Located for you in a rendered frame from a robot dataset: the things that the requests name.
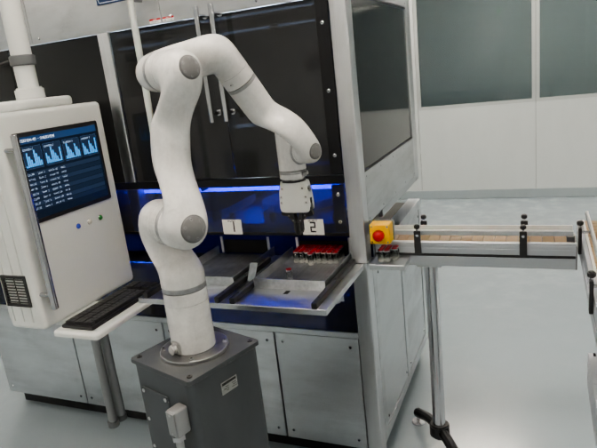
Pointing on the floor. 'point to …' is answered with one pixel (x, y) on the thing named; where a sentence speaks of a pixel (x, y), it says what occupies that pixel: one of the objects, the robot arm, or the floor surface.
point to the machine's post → (357, 215)
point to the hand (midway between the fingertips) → (298, 227)
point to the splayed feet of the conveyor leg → (433, 428)
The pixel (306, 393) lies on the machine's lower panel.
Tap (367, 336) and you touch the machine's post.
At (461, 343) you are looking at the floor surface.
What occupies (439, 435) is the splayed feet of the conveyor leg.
